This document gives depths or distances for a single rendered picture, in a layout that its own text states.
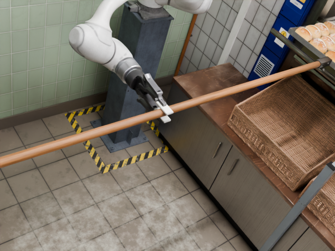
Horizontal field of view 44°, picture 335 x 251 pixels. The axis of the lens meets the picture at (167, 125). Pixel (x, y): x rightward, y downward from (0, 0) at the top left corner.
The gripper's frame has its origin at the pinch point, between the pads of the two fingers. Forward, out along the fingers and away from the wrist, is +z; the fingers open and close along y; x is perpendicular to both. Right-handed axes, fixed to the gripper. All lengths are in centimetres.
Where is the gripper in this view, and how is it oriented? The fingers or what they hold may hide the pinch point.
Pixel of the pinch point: (163, 111)
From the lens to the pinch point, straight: 147.2
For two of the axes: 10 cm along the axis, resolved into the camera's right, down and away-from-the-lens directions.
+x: -7.9, 2.7, -5.5
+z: 5.7, 6.7, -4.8
